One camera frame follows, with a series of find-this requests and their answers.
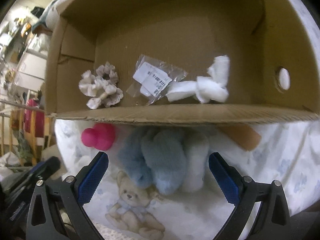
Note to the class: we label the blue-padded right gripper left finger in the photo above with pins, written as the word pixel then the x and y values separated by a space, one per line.
pixel 89 177

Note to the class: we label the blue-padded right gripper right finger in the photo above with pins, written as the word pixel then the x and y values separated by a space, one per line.
pixel 221 172

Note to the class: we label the pink rubber toy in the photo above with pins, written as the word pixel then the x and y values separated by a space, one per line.
pixel 101 136

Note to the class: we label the blue and white fluffy plush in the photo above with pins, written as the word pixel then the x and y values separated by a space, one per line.
pixel 168 158

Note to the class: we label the lilac fabric scrunchie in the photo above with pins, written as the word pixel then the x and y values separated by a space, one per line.
pixel 101 86

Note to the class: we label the white knotted cloth strip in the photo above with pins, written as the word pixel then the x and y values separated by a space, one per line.
pixel 212 87

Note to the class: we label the clear plastic bag with label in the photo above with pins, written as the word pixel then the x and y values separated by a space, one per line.
pixel 152 78

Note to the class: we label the wooden rack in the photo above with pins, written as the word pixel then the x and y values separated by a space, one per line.
pixel 26 130

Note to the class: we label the white bear-print bed sheet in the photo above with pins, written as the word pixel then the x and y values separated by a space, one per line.
pixel 288 154

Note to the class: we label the open cardboard box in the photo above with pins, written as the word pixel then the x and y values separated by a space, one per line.
pixel 273 47

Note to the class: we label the white kitchen cabinet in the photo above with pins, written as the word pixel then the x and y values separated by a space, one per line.
pixel 31 68

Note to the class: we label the crumpled floral quilt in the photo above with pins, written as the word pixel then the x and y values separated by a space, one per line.
pixel 47 20

